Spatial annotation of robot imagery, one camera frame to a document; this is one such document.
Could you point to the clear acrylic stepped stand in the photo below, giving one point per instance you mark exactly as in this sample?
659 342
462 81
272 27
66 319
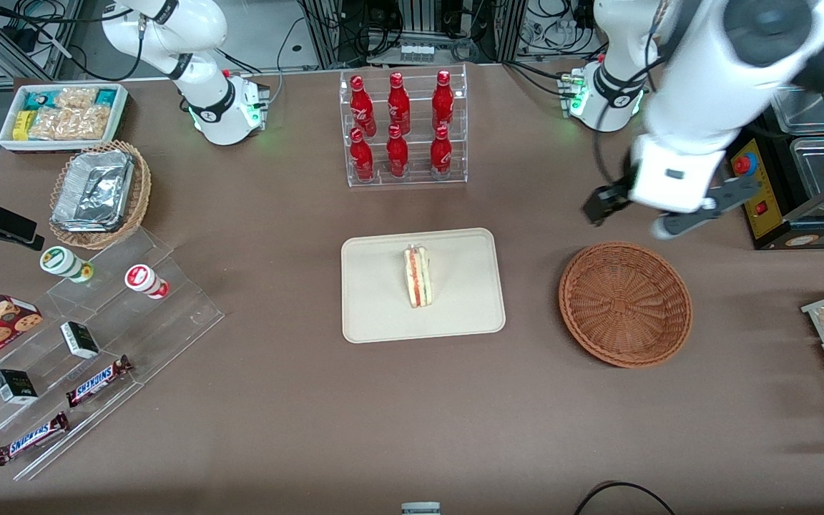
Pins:
169 322

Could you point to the aluminium frame structure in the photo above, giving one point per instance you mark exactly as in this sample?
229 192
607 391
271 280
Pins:
419 21

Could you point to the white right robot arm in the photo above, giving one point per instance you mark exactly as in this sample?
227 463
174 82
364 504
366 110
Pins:
204 93

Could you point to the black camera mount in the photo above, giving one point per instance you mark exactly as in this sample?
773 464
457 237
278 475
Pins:
4 223

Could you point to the light brown wicker basket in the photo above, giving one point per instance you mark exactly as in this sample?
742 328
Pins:
141 193

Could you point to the yellow snack packet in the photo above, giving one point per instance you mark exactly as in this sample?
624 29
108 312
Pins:
22 125

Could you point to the teal snack packet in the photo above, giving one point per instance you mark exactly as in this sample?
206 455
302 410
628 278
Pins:
106 96
40 100

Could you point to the green lid white cup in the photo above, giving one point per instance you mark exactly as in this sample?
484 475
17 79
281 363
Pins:
61 261

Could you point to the aluminium foil tray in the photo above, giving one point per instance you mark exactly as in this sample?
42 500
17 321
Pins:
94 189

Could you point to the Snickers chocolate bar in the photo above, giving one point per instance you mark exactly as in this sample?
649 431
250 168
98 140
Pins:
97 381
29 440

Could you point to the clear acrylic bottle rack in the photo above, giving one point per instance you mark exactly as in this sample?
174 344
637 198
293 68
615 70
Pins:
419 107

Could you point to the small grey device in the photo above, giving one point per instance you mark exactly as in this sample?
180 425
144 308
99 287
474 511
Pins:
420 508

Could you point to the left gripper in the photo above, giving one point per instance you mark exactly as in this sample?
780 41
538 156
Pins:
609 199

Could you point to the triangle sandwich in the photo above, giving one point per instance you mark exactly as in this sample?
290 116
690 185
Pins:
418 279

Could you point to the round brown wicker basket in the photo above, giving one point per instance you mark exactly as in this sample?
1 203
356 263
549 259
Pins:
626 307

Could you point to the red lid white cup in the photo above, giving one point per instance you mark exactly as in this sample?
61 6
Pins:
144 279

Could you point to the cream rectangular plastic tray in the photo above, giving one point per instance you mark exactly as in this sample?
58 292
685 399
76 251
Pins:
376 293

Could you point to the clear bag of nut snack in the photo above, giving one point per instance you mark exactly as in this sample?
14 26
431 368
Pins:
76 97
90 123
48 125

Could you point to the small black box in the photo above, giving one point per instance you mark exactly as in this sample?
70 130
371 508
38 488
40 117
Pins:
15 386
81 340

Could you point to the red cola bottle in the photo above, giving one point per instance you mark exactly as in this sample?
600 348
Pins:
397 154
398 106
362 157
443 104
363 107
440 154

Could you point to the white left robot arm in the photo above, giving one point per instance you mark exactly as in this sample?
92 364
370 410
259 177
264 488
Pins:
705 71

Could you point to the white rectangular snack bin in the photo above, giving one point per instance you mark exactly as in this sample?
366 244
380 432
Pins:
8 143

